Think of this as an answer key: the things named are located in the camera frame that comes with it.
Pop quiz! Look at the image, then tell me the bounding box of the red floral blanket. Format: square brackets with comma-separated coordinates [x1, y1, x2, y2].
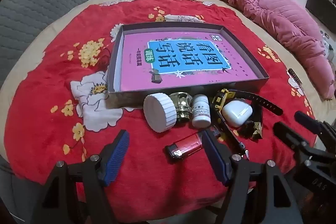
[5, 0, 319, 207]

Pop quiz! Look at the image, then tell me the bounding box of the grey shallow cardboard box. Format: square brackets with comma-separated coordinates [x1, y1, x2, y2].
[107, 22, 270, 109]

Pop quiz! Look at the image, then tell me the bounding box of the white pill bottle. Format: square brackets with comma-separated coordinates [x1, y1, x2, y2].
[192, 94, 212, 128]

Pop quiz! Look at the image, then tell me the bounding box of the black and gold lipstick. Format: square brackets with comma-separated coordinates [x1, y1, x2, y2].
[239, 109, 264, 141]

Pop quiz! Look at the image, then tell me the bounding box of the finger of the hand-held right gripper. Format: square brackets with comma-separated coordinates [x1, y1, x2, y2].
[294, 111, 336, 151]
[273, 122, 315, 161]

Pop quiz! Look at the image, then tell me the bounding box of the black television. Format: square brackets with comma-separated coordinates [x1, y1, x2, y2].
[306, 0, 336, 35]

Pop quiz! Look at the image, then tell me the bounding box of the white ribbed jar lid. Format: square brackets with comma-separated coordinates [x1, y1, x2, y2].
[143, 93, 177, 133]

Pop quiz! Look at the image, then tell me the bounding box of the yellow and black wristwatch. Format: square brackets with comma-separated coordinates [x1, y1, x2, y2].
[211, 88, 284, 157]

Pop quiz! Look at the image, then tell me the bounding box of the pink quilted jacket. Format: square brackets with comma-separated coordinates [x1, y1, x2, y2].
[213, 0, 336, 101]

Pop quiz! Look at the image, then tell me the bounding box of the red lighter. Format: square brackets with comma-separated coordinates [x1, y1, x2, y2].
[165, 133, 204, 164]

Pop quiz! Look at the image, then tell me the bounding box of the white earbuds case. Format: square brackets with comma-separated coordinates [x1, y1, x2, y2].
[222, 99, 253, 128]

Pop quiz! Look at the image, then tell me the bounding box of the grey quilted headboard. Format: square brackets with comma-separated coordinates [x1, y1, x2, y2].
[0, 0, 111, 88]

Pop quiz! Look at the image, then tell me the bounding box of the black blanket label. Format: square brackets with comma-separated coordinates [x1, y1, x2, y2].
[287, 68, 305, 80]

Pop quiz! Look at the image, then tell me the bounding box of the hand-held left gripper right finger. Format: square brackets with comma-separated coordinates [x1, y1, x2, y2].
[201, 130, 302, 224]

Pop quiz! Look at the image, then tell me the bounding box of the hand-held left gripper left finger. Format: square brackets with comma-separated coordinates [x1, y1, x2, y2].
[33, 129, 131, 224]

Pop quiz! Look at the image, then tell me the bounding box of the silver metal fitting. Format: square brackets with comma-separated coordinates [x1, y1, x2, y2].
[169, 92, 193, 123]

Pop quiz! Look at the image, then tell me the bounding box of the pink and blue book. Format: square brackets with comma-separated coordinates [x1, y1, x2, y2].
[119, 31, 263, 92]

